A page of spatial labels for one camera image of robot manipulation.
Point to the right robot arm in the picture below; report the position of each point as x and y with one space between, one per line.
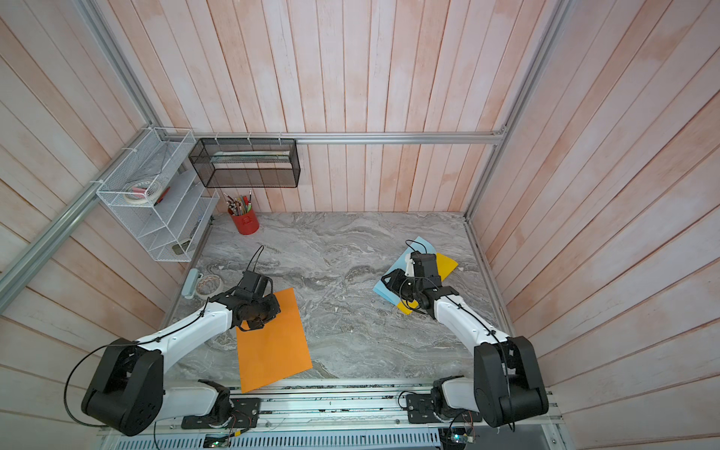
506 384

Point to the black mesh wall basket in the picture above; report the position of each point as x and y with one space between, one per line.
229 163

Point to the tape roll on shelf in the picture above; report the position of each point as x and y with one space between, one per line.
143 192

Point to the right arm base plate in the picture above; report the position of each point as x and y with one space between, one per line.
429 409

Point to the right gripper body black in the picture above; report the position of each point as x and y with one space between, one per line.
407 287

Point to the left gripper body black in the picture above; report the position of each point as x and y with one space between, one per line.
263 311

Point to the yellow paper sheet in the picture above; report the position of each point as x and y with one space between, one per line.
422 286

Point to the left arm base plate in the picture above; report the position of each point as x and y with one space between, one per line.
242 413

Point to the red pencil cup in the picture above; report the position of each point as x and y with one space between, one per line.
246 223

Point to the clear tape roll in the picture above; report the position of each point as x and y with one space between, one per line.
208 286

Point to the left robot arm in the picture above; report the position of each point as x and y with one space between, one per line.
127 392

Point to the orange paper sheet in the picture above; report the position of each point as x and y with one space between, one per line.
276 352

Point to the light blue paper sheet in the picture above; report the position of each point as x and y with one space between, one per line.
387 286

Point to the white wire shelf rack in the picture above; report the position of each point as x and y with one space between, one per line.
171 229

